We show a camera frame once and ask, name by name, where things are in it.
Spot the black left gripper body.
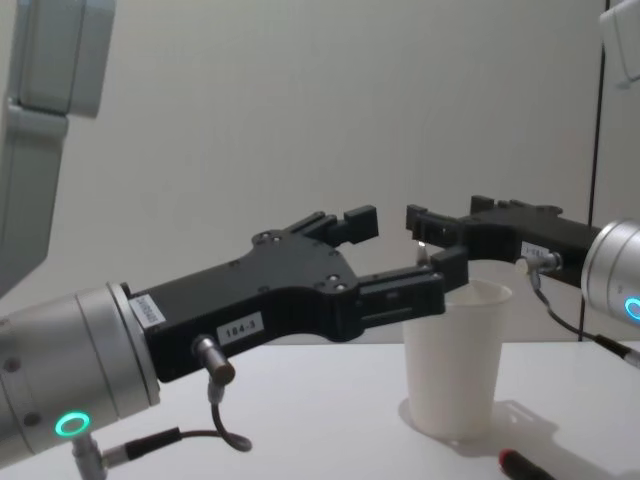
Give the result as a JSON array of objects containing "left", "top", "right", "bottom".
[{"left": 121, "top": 226, "right": 362, "bottom": 385}]

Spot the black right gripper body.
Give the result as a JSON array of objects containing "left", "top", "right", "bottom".
[{"left": 463, "top": 199, "right": 602, "bottom": 288}]

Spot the white paper cup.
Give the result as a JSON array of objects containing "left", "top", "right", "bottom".
[{"left": 402, "top": 279, "right": 514, "bottom": 442}]

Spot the white table cloth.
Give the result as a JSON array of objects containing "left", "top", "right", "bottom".
[{"left": 0, "top": 339, "right": 640, "bottom": 480}]

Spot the red and black marker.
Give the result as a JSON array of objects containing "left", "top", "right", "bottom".
[{"left": 498, "top": 448, "right": 640, "bottom": 480}]

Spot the right gripper dark cable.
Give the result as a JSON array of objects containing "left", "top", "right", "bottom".
[{"left": 515, "top": 252, "right": 640, "bottom": 371}]

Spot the gripper dark cable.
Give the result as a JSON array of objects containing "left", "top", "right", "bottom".
[
  {"left": 515, "top": 252, "right": 640, "bottom": 371},
  {"left": 102, "top": 335, "right": 253, "bottom": 464}
]

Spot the left gripper dark cable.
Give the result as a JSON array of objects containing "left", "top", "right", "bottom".
[{"left": 102, "top": 335, "right": 253, "bottom": 464}]

